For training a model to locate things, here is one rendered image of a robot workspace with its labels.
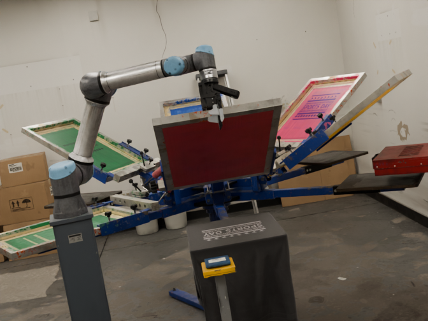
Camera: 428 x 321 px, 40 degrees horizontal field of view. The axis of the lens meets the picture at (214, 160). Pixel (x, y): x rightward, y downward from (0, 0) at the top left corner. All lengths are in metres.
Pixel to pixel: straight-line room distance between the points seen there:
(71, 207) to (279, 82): 5.03
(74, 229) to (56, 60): 4.85
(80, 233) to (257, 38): 5.05
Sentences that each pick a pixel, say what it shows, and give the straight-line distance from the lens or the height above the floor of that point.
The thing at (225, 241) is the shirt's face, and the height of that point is 0.95.
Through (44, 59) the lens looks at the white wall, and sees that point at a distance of 7.35.
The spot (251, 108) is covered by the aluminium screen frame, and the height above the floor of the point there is 1.53.
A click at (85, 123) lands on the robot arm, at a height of 1.58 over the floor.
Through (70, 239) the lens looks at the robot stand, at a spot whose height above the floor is 1.11.
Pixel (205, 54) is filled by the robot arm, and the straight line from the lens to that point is 2.51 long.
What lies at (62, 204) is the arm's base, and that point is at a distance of 2.64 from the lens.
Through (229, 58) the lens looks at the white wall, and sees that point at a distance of 7.26.
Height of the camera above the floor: 1.69
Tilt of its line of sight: 8 degrees down
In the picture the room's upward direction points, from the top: 9 degrees counter-clockwise
